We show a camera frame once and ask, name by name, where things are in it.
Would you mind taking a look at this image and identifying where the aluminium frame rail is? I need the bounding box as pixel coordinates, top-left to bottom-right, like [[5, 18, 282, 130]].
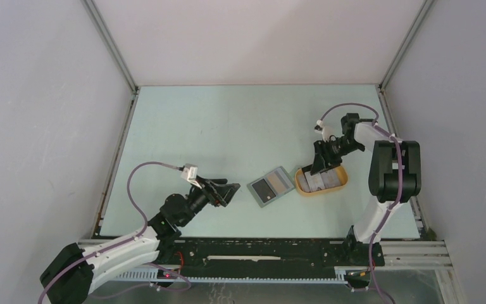
[[73, 239, 454, 286]]

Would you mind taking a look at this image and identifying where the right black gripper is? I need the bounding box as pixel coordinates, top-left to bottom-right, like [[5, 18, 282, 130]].
[[311, 137, 365, 175]]

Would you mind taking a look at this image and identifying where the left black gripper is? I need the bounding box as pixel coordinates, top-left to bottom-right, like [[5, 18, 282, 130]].
[[178, 175, 239, 227]]

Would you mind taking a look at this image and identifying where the black VIP card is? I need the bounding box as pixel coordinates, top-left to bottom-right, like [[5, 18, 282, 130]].
[[251, 179, 277, 203]]

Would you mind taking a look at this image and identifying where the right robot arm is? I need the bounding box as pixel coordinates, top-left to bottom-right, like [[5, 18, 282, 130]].
[[309, 113, 421, 265]]

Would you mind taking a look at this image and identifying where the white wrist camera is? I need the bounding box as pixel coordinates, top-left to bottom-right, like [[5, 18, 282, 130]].
[[314, 120, 337, 143], [180, 163, 201, 188]]

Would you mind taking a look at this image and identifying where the orange plastic tray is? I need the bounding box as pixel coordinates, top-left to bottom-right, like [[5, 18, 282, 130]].
[[294, 165, 349, 197]]

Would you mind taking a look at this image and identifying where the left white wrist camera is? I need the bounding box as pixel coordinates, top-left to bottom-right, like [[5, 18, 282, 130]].
[[180, 163, 201, 188]]

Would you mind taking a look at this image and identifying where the large white card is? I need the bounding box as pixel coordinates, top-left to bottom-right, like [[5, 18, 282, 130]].
[[320, 169, 342, 189]]

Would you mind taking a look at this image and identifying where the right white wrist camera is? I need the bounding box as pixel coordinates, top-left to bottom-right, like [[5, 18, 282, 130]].
[[314, 120, 337, 143]]

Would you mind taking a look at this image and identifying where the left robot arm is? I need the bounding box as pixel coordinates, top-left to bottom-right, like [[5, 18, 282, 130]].
[[39, 177, 240, 303]]

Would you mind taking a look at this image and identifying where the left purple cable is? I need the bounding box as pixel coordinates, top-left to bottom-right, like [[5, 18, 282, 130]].
[[37, 161, 194, 304]]

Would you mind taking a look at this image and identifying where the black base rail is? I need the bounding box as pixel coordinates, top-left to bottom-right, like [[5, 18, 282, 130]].
[[154, 237, 385, 280]]

